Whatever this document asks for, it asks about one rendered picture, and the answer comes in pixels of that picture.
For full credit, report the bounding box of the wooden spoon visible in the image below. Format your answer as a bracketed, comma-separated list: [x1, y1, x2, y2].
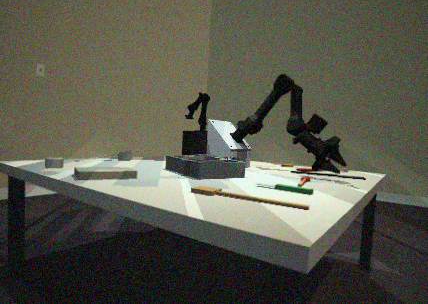
[191, 186, 310, 210]

